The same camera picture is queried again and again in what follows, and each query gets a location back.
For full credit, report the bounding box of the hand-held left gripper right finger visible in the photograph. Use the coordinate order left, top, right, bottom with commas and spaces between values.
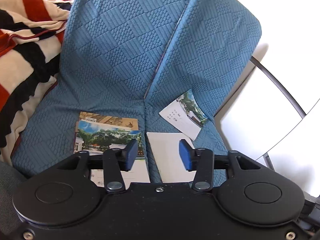
178, 139, 262, 193

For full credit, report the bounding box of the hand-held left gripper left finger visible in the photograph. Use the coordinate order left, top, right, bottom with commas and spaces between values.
56, 138, 139, 193

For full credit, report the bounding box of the photo cover notebook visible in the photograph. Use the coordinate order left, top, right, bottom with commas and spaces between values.
159, 89, 209, 141
74, 120, 151, 189

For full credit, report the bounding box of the painting cover book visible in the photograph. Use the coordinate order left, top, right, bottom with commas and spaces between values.
78, 111, 139, 131

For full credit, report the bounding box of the blue quilted folding seat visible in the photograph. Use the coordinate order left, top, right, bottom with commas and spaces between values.
11, 0, 196, 183
144, 0, 263, 183

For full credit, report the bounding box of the curved grey metal bar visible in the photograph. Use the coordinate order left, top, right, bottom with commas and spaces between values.
250, 55, 308, 117

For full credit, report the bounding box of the striped fleece blanket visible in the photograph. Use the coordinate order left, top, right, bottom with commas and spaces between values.
0, 0, 81, 161

